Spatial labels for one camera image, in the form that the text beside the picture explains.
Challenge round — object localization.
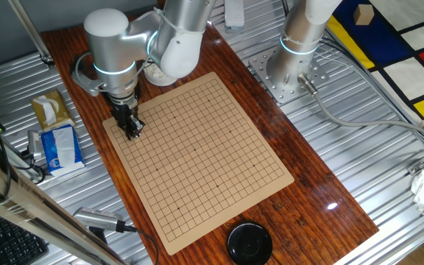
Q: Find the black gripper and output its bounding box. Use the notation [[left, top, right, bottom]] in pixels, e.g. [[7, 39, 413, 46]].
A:
[[109, 97, 146, 141]]

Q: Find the beige go board mat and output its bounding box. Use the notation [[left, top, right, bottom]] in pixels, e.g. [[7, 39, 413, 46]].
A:
[[102, 71, 295, 256]]

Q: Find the white bowl of white stones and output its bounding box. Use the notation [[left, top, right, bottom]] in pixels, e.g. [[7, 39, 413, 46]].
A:
[[142, 60, 179, 88]]

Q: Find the blue tissue pack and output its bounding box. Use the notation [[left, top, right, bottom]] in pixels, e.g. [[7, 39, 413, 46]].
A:
[[40, 124, 86, 177]]

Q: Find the gold tissue pack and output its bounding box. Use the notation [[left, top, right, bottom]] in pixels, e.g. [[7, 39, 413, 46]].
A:
[[30, 88, 76, 132]]

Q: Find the white gray adapter box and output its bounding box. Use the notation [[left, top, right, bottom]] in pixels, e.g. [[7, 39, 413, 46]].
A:
[[26, 130, 44, 160]]

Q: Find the gray stand pole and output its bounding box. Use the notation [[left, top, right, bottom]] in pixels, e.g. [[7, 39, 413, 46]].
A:
[[7, 0, 55, 68]]

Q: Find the white power strip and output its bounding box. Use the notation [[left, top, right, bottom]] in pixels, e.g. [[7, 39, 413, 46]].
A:
[[223, 0, 245, 30]]

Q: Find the black bowl lid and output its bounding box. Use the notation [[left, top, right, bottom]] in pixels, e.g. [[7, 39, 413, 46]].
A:
[[226, 219, 274, 265]]

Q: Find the black keyboard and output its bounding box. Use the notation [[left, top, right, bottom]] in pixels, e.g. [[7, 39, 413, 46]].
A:
[[0, 211, 50, 265]]

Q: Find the wooden cube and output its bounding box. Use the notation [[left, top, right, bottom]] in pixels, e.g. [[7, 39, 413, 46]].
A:
[[353, 4, 375, 27]]

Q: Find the colourful block pattern mat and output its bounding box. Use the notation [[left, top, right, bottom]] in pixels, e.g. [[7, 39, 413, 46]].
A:
[[325, 0, 424, 122]]

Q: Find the silver camera on stand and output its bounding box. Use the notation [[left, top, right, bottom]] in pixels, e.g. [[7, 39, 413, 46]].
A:
[[72, 206, 127, 244]]

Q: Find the black adapter cable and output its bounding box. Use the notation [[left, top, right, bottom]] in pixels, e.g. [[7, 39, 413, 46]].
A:
[[13, 149, 48, 185]]

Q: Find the black camera cable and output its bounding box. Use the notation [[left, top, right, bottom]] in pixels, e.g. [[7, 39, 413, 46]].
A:
[[123, 223, 160, 265]]

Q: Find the aluminium frame bar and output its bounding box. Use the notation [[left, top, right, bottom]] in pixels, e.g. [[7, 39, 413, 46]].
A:
[[0, 149, 130, 265]]

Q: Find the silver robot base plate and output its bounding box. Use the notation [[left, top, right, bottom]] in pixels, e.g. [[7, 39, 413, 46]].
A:
[[248, 46, 330, 104]]

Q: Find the gray robot base cable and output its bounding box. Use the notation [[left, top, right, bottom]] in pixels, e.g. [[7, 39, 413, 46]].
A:
[[297, 72, 424, 148]]

